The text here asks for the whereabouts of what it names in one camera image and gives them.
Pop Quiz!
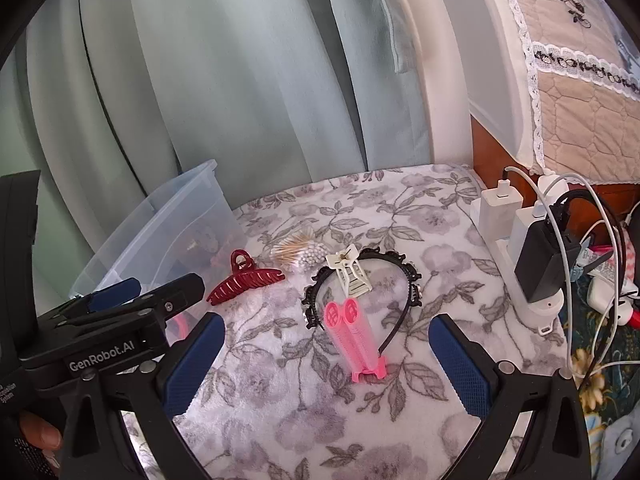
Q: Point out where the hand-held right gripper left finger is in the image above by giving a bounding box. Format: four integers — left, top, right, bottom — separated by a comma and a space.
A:
60, 311, 227, 480

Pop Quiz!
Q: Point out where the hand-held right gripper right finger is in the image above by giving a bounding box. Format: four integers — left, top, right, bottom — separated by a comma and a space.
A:
428, 313, 591, 480

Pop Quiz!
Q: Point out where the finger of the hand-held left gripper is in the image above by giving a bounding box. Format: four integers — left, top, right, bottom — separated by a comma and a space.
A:
135, 272, 207, 322
62, 276, 143, 318

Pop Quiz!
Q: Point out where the red hair claw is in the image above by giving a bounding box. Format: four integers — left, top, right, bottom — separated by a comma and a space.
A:
206, 249, 286, 307

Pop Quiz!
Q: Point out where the clear plastic container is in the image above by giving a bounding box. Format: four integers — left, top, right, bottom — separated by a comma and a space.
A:
67, 159, 251, 341

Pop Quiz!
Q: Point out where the black ornate headband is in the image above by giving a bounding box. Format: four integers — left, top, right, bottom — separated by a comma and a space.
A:
301, 247, 423, 356

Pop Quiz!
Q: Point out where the pink hair roller clip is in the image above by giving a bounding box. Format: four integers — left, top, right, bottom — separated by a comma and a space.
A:
324, 298, 388, 385

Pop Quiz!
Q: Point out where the bag of cotton swabs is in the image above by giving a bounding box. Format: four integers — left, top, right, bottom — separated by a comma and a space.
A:
270, 226, 326, 273

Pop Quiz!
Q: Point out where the cream hair claw clip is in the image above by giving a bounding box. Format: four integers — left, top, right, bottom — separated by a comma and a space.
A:
325, 249, 372, 297

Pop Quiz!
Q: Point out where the person's left hand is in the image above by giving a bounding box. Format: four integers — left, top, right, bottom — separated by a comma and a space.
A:
19, 409, 64, 457

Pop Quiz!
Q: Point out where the grey floral blanket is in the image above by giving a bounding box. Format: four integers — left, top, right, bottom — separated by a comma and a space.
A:
120, 162, 568, 480

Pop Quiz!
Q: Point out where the black power adapter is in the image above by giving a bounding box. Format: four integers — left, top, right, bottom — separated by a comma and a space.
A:
514, 200, 583, 303

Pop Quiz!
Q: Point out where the dark floral cloth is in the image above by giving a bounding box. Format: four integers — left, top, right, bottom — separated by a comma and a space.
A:
560, 280, 640, 413

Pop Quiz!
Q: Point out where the white charger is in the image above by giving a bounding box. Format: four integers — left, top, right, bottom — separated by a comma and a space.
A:
510, 200, 566, 261
480, 180, 523, 241

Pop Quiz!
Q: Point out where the white bottle red cap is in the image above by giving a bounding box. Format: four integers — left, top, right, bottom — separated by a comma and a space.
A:
587, 275, 640, 329

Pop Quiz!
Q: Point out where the light blue cloth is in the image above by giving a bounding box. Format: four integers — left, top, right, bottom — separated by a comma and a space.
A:
585, 407, 640, 480

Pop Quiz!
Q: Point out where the brown wooden headboard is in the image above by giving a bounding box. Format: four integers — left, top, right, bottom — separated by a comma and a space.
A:
470, 115, 640, 251

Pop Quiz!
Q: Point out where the pale green curtain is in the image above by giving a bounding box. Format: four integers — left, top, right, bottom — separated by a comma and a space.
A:
0, 0, 436, 311

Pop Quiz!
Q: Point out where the beige quilted lace cover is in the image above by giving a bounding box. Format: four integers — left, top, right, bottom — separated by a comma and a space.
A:
487, 0, 640, 186

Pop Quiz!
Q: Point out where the white padded board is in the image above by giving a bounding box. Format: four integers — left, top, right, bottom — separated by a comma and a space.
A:
415, 0, 546, 176

